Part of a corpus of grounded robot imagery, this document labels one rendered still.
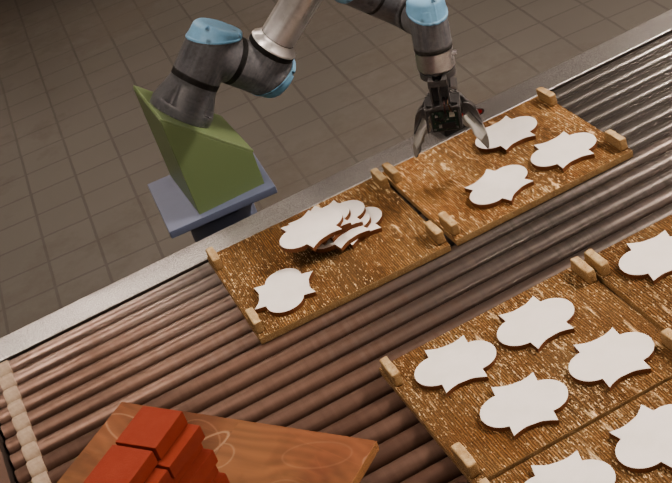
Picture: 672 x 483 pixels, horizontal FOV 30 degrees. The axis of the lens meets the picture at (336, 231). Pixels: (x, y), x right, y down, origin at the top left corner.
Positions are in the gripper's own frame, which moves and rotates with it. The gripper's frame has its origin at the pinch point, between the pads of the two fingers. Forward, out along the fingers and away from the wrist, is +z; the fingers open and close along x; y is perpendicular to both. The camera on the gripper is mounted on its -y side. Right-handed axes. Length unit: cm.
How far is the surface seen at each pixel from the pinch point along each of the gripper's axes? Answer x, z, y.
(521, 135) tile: 14.1, 3.4, -9.3
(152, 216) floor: -132, 104, -172
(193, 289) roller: -56, 14, 19
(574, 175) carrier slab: 23.8, 4.4, 8.4
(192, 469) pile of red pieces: -31, -16, 107
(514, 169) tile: 12.1, 4.1, 3.5
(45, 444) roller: -77, 17, 59
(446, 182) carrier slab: -2.2, 6.3, 1.3
